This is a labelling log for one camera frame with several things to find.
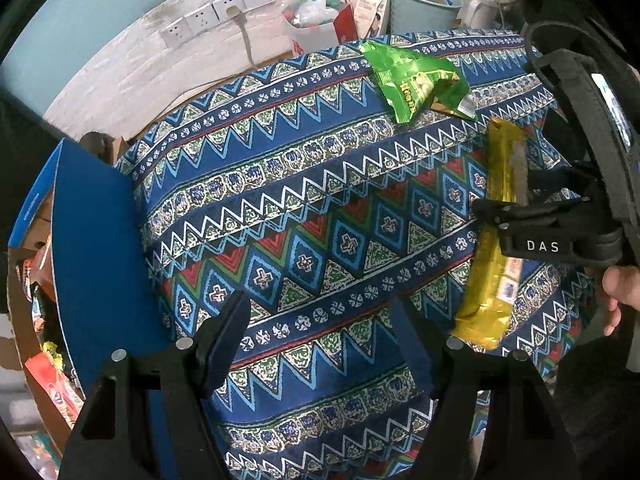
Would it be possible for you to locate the small brown cardboard box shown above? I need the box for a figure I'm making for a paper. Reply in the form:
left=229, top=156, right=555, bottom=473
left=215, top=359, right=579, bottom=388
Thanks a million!
left=107, top=135, right=132, bottom=163

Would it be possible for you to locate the grey plug cable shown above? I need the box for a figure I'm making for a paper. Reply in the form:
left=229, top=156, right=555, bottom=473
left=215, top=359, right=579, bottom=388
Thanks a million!
left=226, top=6, right=259, bottom=68

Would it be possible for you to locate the white carton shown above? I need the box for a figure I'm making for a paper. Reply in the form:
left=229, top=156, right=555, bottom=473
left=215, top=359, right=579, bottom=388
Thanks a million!
left=355, top=0, right=392, bottom=38

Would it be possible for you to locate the person's right hand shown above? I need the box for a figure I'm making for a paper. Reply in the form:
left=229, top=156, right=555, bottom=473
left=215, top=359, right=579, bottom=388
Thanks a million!
left=602, top=265, right=640, bottom=336

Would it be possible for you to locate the light blue bin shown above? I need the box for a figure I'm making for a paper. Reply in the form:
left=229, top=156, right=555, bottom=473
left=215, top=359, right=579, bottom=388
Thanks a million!
left=389, top=0, right=463, bottom=37

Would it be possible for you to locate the black yellow snack packet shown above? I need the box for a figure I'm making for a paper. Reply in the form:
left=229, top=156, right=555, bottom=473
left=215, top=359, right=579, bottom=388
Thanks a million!
left=42, top=341, right=65, bottom=371

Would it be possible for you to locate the blue cardboard box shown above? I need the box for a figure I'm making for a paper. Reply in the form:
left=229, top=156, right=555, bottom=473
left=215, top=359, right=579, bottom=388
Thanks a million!
left=7, top=137, right=173, bottom=443

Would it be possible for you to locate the green snack bag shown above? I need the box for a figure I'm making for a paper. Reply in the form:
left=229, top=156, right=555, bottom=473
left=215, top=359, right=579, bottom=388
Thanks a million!
left=359, top=40, right=478, bottom=125

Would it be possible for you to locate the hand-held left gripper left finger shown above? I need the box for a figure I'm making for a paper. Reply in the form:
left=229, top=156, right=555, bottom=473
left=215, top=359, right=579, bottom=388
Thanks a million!
left=59, top=291, right=252, bottom=480

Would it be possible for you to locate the clear plastic trash bag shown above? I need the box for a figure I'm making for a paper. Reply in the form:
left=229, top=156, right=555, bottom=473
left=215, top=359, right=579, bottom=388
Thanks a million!
left=282, top=0, right=346, bottom=28

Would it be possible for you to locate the black cable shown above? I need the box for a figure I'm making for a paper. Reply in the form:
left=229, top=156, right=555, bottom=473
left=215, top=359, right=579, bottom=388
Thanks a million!
left=522, top=20, right=566, bottom=86

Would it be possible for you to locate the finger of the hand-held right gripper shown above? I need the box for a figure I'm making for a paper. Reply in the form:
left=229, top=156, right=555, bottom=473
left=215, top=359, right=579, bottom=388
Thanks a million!
left=472, top=199, right=593, bottom=224
left=527, top=167, right=601, bottom=194

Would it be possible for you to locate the white kettle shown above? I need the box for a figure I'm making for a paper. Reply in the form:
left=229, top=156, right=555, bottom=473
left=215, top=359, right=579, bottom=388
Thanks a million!
left=460, top=0, right=506, bottom=29

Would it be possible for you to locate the large orange chip bag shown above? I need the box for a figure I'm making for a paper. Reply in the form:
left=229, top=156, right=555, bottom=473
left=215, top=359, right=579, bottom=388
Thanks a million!
left=29, top=244, right=54, bottom=302

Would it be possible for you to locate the red snack packet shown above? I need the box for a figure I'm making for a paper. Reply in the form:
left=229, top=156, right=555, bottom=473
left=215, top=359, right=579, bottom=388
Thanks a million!
left=25, top=352, right=85, bottom=418

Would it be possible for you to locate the blue patterned cloth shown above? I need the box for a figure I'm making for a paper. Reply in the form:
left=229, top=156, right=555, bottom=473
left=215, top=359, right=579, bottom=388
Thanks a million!
left=114, top=30, right=598, bottom=480

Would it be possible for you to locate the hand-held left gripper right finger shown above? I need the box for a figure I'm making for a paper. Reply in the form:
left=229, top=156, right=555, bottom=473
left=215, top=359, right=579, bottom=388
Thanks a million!
left=390, top=296, right=583, bottom=480

